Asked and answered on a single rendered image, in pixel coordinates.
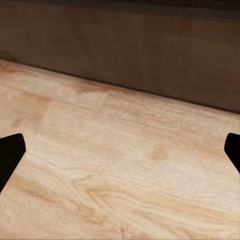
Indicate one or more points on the cabinet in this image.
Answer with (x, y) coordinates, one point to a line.
(185, 49)

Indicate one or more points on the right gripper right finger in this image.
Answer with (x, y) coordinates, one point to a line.
(232, 149)

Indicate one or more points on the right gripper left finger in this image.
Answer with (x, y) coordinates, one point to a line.
(12, 150)

